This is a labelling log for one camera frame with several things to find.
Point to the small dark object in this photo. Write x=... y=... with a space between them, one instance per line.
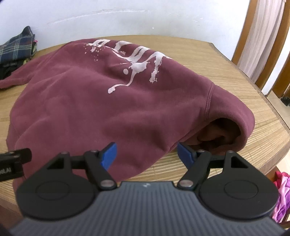
x=285 y=101

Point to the bamboo mat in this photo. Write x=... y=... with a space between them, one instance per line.
x=226 y=79

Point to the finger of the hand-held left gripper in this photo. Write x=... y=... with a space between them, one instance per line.
x=18 y=156

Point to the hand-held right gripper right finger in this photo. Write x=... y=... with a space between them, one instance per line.
x=184 y=156

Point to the black garment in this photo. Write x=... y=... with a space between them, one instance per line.
x=10 y=68

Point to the maroon printed hoodie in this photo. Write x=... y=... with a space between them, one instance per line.
x=90 y=102

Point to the magenta pink cloth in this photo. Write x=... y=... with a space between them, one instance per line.
x=282 y=192

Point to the blue plaid cloth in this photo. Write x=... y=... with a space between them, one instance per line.
x=15 y=47

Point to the wooden frame post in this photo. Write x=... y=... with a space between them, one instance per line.
x=274 y=52
x=283 y=79
x=243 y=31

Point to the pale curtain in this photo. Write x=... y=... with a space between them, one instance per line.
x=260 y=40

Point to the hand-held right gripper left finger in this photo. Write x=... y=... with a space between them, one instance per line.
x=111 y=156

